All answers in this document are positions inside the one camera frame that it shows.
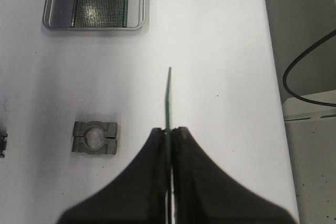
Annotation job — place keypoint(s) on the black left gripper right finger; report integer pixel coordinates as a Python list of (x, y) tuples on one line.
[(204, 193)]

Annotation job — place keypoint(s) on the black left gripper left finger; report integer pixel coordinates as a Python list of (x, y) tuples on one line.
[(137, 195)]

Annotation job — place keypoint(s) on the green circuit board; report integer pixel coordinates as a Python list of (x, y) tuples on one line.
[(99, 14), (168, 146)]

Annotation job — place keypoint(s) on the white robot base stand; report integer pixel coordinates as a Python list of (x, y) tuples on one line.
[(295, 109)]

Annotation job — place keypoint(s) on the silver metal tray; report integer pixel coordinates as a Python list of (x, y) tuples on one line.
[(60, 11)]

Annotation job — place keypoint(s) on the grey metal clamp block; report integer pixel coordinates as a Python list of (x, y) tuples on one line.
[(95, 138)]

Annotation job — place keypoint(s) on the red emergency stop button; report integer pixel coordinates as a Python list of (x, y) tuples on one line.
[(3, 144)]

